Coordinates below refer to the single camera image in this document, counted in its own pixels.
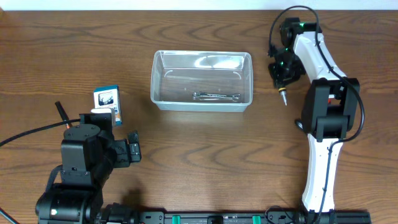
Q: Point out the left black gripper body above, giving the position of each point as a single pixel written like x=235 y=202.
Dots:
x=122 y=158

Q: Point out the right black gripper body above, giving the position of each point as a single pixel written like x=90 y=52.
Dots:
x=288 y=67

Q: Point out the yellow black stubby screwdriver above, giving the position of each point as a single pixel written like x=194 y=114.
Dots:
x=283 y=93

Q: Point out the clear plastic container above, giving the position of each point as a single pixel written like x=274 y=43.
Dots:
x=177 y=74

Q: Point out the silver wrench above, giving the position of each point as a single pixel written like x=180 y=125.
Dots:
x=214 y=96

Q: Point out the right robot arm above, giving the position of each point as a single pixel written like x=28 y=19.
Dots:
x=329 y=108

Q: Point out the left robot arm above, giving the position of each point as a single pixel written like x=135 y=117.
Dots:
x=90 y=152

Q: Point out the blue white screwdriver box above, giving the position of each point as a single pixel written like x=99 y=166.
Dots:
x=109 y=97

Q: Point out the black yellow precision screwdriver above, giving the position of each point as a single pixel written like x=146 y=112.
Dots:
x=299 y=124

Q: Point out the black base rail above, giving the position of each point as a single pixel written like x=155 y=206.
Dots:
x=116 y=213

